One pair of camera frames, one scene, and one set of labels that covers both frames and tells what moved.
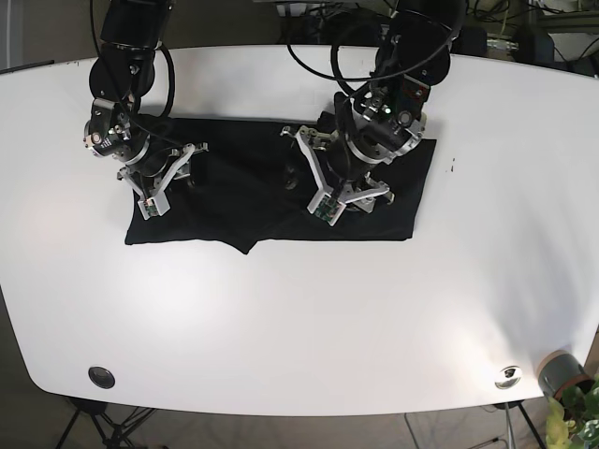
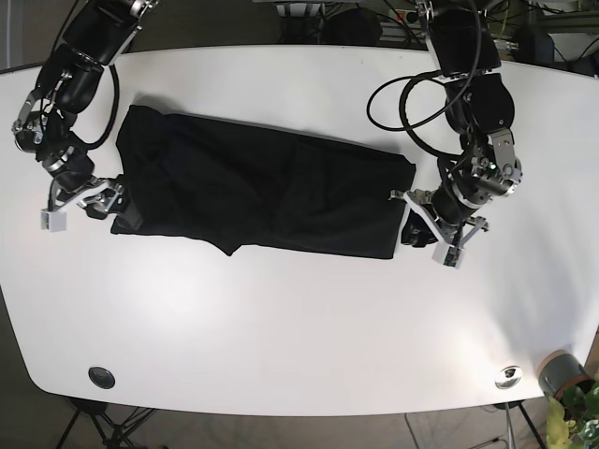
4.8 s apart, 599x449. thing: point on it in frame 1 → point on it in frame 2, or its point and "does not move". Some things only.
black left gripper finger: x=186 y=168 → x=128 y=212
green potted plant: x=573 y=420 does not move
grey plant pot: x=561 y=369 does not move
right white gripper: x=328 y=206 → x=446 y=253
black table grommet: x=101 y=377 does not move
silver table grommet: x=508 y=377 does not move
